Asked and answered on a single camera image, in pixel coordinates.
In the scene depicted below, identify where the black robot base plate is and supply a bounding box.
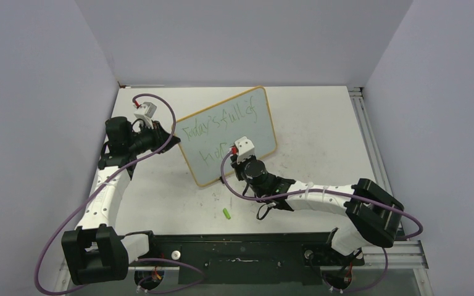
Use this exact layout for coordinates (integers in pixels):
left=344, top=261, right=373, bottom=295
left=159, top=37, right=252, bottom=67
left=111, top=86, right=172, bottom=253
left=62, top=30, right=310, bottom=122
left=131, top=232, right=377, bottom=286

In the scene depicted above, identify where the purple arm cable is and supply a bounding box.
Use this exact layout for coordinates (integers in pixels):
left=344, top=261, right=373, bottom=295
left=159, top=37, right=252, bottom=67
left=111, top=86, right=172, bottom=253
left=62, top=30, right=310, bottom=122
left=220, top=152, right=424, bottom=295
left=35, top=93, right=207, bottom=296

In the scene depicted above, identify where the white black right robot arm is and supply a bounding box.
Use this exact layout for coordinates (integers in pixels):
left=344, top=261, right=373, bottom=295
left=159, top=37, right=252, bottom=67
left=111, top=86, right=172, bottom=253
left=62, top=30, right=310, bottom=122
left=224, top=153, right=404, bottom=264

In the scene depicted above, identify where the green marker cap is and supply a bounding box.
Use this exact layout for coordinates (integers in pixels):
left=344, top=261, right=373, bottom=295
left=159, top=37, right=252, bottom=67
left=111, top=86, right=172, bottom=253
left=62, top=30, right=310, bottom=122
left=222, top=208, right=231, bottom=220

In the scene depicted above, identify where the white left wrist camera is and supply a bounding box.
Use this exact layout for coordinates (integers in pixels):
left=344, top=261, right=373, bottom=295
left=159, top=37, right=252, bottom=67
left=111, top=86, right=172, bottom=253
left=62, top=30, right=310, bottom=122
left=134, top=102, right=157, bottom=128

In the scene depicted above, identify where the aluminium frame rail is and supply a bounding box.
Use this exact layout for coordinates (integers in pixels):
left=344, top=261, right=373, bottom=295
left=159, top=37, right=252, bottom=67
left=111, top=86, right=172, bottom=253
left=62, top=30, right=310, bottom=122
left=347, top=86, right=403, bottom=231

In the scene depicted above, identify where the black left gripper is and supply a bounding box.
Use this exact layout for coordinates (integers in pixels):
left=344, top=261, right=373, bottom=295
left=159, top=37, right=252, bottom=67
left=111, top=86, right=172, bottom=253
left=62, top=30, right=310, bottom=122
left=127, top=120, right=180, bottom=156

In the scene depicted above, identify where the yellow framed whiteboard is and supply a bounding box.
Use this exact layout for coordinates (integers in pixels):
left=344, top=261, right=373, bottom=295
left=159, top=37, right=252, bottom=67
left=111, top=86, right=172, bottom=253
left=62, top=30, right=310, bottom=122
left=175, top=86, right=277, bottom=187

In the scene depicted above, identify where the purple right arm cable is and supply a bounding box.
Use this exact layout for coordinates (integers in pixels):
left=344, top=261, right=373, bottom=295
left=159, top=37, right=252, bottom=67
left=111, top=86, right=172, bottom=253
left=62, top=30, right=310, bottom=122
left=220, top=152, right=424, bottom=295

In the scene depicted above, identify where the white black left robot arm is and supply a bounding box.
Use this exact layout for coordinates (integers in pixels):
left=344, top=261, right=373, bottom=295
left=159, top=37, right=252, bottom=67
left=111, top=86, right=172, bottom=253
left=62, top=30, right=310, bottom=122
left=61, top=117, right=180, bottom=286

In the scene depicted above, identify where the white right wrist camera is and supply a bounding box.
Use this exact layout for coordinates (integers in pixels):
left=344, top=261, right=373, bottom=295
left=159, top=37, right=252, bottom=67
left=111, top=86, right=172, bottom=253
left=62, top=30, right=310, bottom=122
left=231, top=136, right=255, bottom=164

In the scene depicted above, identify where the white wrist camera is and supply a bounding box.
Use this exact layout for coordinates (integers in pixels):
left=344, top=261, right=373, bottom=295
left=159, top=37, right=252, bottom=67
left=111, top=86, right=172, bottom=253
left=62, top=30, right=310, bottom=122
left=134, top=102, right=157, bottom=128
left=231, top=136, right=255, bottom=164

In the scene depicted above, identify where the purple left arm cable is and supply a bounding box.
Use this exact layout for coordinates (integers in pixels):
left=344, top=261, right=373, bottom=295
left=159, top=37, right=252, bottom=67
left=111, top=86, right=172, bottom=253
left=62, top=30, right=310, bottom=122
left=35, top=93, right=207, bottom=296

